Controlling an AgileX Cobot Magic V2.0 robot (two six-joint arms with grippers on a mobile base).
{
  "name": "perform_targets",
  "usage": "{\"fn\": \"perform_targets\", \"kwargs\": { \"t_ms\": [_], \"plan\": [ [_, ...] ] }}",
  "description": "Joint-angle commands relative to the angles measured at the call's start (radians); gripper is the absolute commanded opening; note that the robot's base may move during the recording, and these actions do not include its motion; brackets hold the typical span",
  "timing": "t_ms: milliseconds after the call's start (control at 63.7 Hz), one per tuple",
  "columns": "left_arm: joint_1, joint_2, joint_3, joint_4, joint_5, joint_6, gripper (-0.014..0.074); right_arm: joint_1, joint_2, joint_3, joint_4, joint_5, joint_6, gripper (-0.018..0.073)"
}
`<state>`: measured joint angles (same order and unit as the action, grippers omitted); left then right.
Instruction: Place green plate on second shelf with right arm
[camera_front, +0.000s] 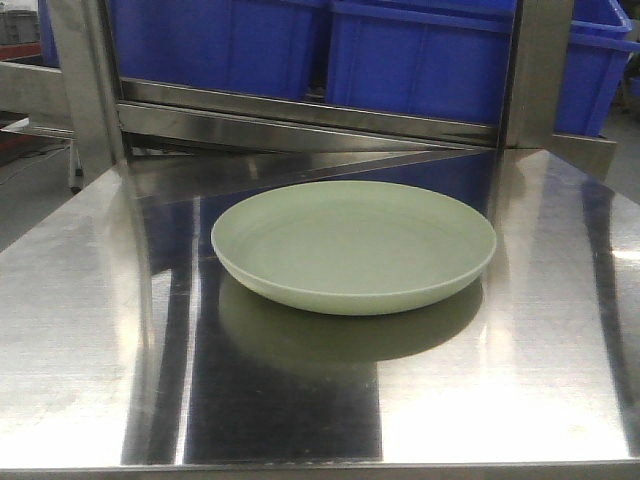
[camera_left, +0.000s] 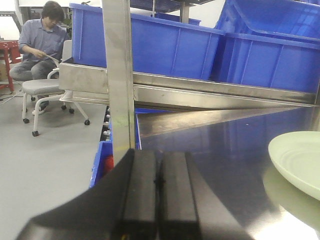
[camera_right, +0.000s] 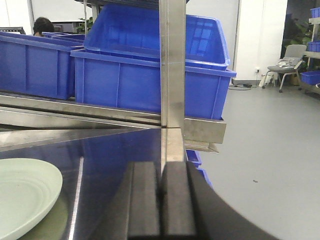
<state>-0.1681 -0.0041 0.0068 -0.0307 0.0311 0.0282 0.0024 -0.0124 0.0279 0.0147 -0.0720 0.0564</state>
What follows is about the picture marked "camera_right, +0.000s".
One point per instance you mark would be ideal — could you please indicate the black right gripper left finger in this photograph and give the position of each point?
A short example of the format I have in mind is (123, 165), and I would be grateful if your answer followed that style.
(133, 212)

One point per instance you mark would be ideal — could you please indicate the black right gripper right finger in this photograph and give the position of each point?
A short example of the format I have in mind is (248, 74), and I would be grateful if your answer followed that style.
(192, 210)

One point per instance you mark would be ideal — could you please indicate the light green plate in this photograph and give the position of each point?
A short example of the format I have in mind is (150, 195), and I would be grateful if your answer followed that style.
(29, 188)

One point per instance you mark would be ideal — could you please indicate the stainless steel shelf rack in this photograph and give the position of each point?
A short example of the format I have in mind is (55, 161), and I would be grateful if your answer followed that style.
(178, 133)

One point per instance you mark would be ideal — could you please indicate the blue bin lower right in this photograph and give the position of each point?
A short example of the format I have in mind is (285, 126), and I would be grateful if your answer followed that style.
(135, 84)

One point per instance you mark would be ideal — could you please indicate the blue bin left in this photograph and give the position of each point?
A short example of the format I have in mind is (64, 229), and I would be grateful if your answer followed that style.
(37, 66)

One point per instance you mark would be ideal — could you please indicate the small blue bin on rack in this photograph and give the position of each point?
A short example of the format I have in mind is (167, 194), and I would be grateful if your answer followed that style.
(311, 77)

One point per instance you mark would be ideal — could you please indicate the blue bin tilted on top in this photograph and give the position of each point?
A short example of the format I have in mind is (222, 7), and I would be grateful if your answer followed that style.
(135, 31)

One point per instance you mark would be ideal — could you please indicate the grey office chair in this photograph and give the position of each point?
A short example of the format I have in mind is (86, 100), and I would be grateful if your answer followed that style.
(288, 65)

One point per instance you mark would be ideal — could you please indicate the green potted plant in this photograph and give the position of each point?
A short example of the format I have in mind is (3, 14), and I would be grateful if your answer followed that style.
(295, 33)

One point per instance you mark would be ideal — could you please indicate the person with black hair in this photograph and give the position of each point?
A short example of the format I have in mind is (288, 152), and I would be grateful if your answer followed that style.
(41, 25)

